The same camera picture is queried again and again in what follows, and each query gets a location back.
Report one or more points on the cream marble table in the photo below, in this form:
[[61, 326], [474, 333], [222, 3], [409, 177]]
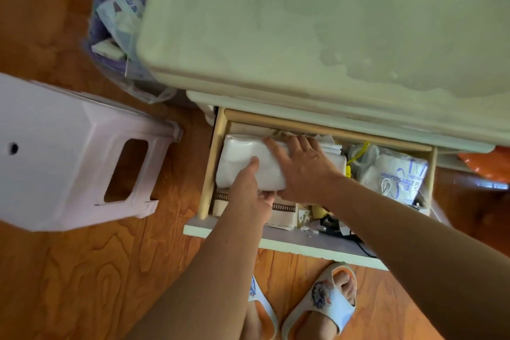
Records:
[[318, 13]]

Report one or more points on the person's right forearm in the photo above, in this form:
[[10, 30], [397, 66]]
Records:
[[418, 240]]

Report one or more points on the wooden drawer white front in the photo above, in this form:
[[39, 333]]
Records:
[[295, 242]]

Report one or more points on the yellow tape measure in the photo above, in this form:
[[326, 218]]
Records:
[[356, 152]]

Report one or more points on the white slipper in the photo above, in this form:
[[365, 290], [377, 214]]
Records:
[[265, 308], [326, 300]]

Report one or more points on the person's left hand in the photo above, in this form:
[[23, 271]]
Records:
[[249, 200]]

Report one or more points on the person's left forearm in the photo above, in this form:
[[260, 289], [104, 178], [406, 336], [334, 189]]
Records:
[[199, 288]]

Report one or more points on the person's right leg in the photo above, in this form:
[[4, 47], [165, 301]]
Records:
[[318, 327]]

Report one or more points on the person's right hand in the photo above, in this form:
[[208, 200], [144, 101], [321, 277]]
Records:
[[308, 176]]

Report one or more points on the clear plastic zip bag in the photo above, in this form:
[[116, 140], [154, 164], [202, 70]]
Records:
[[438, 212]]

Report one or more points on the plain white tablecloth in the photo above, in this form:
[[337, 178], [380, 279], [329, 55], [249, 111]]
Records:
[[239, 160]]

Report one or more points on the orange plastic basin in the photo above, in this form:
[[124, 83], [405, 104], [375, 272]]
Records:
[[486, 164]]

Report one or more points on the white blue printed bag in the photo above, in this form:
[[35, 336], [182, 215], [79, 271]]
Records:
[[398, 176]]

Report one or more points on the small bin with lavender bag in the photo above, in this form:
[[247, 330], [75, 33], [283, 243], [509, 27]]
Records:
[[119, 21]]

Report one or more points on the beige floral tablecloth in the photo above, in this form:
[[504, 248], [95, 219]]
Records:
[[285, 214]]

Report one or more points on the pink plastic stool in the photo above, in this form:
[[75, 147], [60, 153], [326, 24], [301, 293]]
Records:
[[59, 152]]

